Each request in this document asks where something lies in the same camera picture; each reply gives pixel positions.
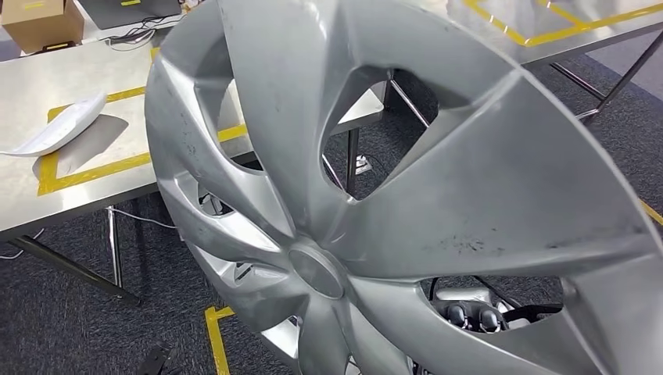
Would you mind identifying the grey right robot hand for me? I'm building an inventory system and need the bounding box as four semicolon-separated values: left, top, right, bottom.
435;302;511;334

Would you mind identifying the white plastic car part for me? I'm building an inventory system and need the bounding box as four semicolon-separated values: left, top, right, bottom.
0;91;108;158

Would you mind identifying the brown cardboard box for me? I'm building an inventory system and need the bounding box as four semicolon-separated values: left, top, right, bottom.
0;0;85;55

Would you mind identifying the black left camera bracket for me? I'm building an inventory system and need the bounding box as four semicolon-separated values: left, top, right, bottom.
136;343;173;375

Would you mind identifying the steel workbench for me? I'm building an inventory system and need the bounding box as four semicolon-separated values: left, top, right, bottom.
445;0;663;125
0;30;389;306

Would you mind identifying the black right camera bracket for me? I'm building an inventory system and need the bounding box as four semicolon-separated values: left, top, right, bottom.
501;304;563;324

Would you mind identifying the black cable bundle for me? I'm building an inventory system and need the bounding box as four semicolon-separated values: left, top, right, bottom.
103;14;185;52

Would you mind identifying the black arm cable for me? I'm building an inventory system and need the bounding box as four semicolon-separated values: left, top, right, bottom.
427;275;519;312

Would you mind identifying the black camera bracket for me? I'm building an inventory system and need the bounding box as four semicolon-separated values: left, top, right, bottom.
501;304;563;324
136;343;173;375

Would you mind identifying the yellow floor tape square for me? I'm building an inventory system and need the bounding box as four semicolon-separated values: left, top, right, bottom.
204;305;238;375

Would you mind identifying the silver plastic wheel cover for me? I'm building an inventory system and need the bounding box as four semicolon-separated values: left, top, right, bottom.
145;0;663;375

